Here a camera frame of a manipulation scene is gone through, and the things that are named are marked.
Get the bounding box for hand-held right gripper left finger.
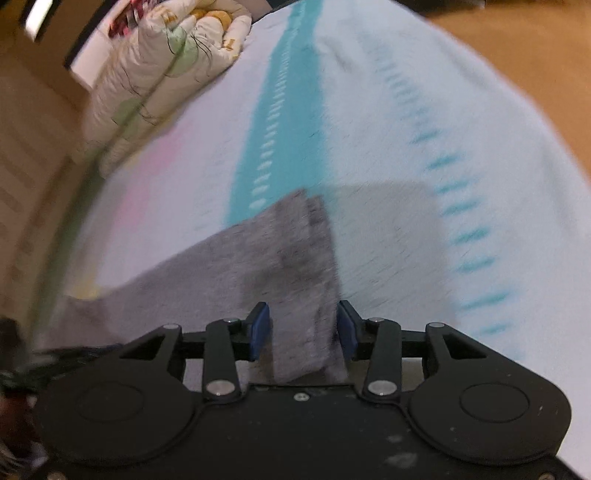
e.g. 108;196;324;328
115;302;271;401

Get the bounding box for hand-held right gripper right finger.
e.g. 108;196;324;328
337;300;495;400

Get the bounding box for grey pants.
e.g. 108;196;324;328
60;187;348;386

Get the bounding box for floral bed sheet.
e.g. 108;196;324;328
28;0;591;398

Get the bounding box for white floral pillow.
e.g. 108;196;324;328
99;7;253;177
82;0;190;155

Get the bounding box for white wooden bed frame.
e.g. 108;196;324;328
65;0;139;90

